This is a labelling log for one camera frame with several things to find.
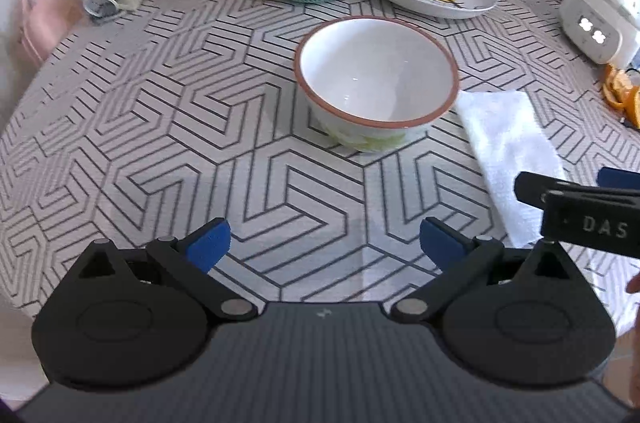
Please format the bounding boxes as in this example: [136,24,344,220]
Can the white paper towel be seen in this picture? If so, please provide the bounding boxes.
[456,91,565,247]

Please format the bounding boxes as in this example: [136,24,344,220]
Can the white bowl brown rim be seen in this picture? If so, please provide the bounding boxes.
[294,16,460,152]

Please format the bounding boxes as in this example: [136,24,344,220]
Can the orange peels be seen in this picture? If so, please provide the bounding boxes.
[602,65,639,128]

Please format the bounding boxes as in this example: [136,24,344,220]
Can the white kettle base appliance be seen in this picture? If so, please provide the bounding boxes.
[560,0,639,69]

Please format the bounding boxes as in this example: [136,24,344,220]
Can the pink backpack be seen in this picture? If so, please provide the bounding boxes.
[21,0,85,67]

